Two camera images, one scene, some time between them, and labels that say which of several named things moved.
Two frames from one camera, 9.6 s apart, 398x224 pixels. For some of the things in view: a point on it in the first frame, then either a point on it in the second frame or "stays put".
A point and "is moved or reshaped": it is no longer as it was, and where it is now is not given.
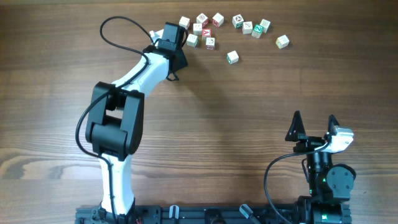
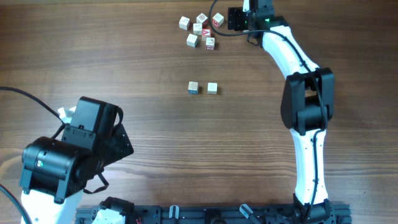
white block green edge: [192, 40] stays put
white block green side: [232, 57] -> [212, 88]
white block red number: [210, 43] stays put
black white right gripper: [291, 135] -> [234, 19]
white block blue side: [265, 24] is moved or reshaped
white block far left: [185, 22] stays put
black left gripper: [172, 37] -> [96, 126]
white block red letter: [217, 20] stays put
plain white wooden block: [197, 28] stays put
